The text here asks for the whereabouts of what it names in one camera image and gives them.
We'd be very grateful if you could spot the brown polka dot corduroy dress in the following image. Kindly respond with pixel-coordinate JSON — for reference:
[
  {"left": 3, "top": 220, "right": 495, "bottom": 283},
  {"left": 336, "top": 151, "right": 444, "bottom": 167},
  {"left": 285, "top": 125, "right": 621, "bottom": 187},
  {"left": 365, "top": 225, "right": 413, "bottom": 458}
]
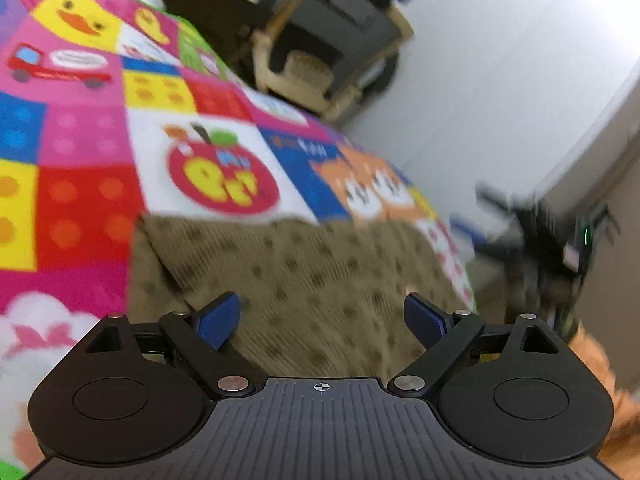
[{"left": 126, "top": 214, "right": 473, "bottom": 380}]

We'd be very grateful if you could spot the white wardrobe cabinet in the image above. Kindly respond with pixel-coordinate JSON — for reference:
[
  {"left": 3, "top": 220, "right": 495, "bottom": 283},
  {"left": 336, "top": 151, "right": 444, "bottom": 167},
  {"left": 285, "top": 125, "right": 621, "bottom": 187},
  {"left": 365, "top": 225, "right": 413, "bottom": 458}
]
[{"left": 344, "top": 0, "right": 639, "bottom": 234}]

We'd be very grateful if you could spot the orange plush sleeve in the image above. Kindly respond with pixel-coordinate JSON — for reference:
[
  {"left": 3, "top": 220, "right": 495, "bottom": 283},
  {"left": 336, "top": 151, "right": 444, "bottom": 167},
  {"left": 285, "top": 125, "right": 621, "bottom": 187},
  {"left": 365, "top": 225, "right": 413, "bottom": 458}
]
[{"left": 568, "top": 324, "right": 640, "bottom": 479}]

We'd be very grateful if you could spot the colourful cartoon patchwork blanket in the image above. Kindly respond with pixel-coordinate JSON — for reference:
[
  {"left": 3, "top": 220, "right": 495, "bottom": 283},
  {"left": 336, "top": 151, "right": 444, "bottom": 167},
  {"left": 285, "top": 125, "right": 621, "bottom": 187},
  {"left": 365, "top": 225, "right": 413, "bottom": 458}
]
[{"left": 1, "top": 0, "right": 475, "bottom": 479}]

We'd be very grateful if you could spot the beige black mesh office chair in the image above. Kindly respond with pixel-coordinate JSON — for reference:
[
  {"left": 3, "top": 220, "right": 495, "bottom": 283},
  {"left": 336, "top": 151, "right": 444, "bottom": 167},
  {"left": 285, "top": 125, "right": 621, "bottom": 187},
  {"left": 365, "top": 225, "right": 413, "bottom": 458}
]
[{"left": 233, "top": 0, "right": 413, "bottom": 124}]

